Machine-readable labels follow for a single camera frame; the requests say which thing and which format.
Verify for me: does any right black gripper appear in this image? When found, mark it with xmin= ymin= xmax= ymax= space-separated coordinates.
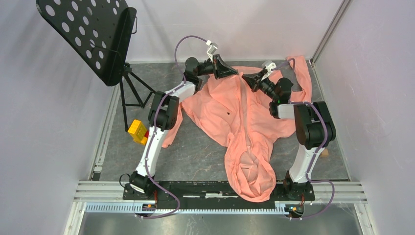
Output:
xmin=242 ymin=70 xmax=277 ymax=101

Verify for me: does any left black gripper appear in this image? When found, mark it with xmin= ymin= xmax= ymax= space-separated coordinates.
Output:
xmin=196 ymin=54 xmax=238 ymax=80

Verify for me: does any salmon pink zip jacket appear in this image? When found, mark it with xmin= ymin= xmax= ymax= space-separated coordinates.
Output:
xmin=163 ymin=66 xmax=295 ymax=203

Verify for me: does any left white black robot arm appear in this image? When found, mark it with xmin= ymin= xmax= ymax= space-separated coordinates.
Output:
xmin=129 ymin=54 xmax=238 ymax=200

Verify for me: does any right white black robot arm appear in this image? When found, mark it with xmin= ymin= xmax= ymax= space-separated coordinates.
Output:
xmin=242 ymin=72 xmax=336 ymax=200

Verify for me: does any yellow and red toy block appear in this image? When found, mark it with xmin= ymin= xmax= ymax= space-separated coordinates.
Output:
xmin=127 ymin=119 xmax=149 ymax=145

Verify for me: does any small wooden cube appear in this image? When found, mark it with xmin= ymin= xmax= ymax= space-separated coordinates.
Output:
xmin=320 ymin=148 xmax=329 ymax=157

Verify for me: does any black perforated music stand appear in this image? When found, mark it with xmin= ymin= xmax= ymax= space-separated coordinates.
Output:
xmin=36 ymin=0 xmax=174 ymax=132

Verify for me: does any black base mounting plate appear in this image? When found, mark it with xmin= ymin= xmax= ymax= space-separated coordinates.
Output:
xmin=122 ymin=180 xmax=316 ymax=210

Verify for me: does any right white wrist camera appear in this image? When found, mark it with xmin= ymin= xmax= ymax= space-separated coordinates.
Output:
xmin=261 ymin=60 xmax=277 ymax=81

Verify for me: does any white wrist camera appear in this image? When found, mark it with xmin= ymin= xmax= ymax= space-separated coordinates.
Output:
xmin=206 ymin=40 xmax=218 ymax=61
xmin=261 ymin=60 xmax=277 ymax=81

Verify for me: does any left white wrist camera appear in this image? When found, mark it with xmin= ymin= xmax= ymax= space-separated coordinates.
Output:
xmin=206 ymin=40 xmax=218 ymax=61

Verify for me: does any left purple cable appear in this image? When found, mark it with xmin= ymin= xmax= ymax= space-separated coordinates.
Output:
xmin=136 ymin=35 xmax=210 ymax=220

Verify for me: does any purple cable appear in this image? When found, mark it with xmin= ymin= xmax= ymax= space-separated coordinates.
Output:
xmin=274 ymin=57 xmax=336 ymax=220
xmin=136 ymin=35 xmax=210 ymax=220

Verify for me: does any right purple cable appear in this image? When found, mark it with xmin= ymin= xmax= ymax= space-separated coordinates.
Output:
xmin=274 ymin=57 xmax=336 ymax=220

